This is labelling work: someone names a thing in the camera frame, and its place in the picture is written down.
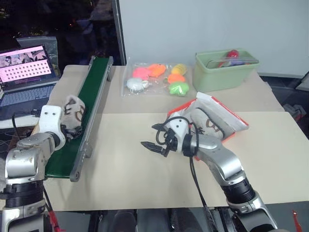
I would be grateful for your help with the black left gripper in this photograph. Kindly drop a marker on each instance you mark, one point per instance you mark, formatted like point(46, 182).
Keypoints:
point(67, 132)

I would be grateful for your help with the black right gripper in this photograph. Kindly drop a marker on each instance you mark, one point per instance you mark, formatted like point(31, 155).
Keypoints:
point(171, 143)

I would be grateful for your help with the beige shoe with brown print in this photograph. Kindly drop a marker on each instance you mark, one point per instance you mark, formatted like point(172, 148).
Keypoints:
point(72, 106)
point(205, 120)

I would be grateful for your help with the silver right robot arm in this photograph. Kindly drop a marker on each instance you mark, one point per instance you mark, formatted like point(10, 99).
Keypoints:
point(224, 159)

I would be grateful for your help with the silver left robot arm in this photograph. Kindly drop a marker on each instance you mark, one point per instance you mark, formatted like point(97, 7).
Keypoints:
point(24, 157)

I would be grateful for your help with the orange and white shoebox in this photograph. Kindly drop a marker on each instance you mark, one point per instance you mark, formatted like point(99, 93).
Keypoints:
point(224, 113)

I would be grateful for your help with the beige cardboard sheet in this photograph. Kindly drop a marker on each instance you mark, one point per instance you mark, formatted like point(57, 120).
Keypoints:
point(135, 178)
point(149, 104)

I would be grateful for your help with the green conveyor belt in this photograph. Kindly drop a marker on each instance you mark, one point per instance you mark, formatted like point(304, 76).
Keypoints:
point(89, 91)

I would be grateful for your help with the clear plastic bag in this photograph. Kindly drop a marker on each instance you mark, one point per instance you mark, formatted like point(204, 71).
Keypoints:
point(157, 84)

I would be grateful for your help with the green leaf-shaped toy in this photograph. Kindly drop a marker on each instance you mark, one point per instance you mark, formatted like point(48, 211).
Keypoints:
point(178, 88)

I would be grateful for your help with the white toy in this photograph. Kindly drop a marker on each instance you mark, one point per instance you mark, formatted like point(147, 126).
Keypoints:
point(135, 84)

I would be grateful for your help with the orange round toy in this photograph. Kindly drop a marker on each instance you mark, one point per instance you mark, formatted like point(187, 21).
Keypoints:
point(176, 77)

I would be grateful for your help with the orange star-shaped toy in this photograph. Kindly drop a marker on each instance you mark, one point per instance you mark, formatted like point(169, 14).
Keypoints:
point(157, 70)

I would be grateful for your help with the pink toy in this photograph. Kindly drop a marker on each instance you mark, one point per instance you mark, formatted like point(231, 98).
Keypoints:
point(140, 72)

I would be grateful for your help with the yellow toy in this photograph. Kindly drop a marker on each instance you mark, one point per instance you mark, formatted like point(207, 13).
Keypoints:
point(179, 68)

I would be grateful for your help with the open laptop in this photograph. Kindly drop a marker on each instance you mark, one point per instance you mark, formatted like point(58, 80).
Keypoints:
point(24, 65)

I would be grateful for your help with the light green plastic bin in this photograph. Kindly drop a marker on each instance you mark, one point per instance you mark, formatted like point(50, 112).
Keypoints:
point(217, 77)

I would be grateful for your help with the dark rounded shape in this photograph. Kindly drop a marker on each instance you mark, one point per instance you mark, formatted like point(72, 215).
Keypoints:
point(123, 221)

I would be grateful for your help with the multicoloured toy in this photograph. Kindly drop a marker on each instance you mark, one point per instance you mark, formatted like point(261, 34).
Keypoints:
point(233, 63)

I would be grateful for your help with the red toy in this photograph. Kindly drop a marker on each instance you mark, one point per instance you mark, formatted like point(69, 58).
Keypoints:
point(233, 54)

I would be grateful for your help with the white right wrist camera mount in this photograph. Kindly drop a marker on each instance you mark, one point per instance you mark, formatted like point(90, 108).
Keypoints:
point(179, 128)

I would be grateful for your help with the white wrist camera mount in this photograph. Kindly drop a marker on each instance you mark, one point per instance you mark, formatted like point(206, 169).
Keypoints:
point(49, 118)
point(179, 128)

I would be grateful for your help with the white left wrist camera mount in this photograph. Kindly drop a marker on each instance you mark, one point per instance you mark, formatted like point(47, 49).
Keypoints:
point(49, 118)

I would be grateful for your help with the white panel with silver frame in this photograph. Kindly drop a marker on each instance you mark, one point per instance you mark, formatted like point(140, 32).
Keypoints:
point(193, 24)

